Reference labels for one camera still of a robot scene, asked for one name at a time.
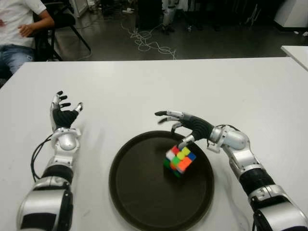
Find white panel board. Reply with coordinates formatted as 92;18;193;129
72;0;89;17

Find grey metal stand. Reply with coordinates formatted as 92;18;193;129
245;1;262;24

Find dark brown round plate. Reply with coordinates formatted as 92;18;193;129
108;130;215;231

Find seated person white shirt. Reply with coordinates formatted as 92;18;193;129
0;0;55;74

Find multicoloured Rubik's cube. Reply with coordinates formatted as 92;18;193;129
164;145;197;178

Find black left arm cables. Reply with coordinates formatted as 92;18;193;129
30;133;56;182

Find white side table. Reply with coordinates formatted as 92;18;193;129
281;45;308;67

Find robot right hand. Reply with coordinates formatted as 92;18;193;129
154;110;221;150

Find tangled white floor cable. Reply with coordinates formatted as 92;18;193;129
120;18;178;60

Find black office chair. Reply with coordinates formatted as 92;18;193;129
32;0;92;61

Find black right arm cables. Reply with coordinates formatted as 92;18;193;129
216;124;241;132

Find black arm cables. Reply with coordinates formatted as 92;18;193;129
30;133;56;182
216;124;241;132

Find silver humanoid robot legs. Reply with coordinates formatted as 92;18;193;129
161;0;180;34

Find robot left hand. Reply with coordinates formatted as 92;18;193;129
50;90;84;131

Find white cabinet black base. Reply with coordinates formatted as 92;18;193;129
274;0;308;31

